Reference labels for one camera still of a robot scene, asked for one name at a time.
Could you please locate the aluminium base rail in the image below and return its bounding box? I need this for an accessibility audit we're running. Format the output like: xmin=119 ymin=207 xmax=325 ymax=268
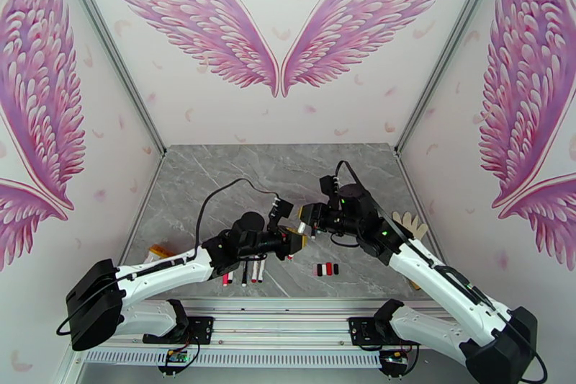
xmin=83 ymin=299 xmax=469 ymax=369

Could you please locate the beige work glove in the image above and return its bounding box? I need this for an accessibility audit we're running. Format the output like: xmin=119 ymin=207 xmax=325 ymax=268
xmin=390 ymin=210 xmax=429 ymax=241

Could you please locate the white red marker barcode label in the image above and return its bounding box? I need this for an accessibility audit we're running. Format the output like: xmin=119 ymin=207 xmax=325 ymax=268
xmin=287 ymin=223 xmax=307 ymax=262

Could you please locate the white bottle with orange lid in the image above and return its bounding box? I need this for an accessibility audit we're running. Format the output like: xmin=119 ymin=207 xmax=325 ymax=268
xmin=143 ymin=244 xmax=177 ymax=265

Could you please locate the aluminium frame post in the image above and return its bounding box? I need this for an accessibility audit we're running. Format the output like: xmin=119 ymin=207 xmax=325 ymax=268
xmin=51 ymin=0 xmax=168 ymax=158
xmin=395 ymin=0 xmax=510 ymax=156

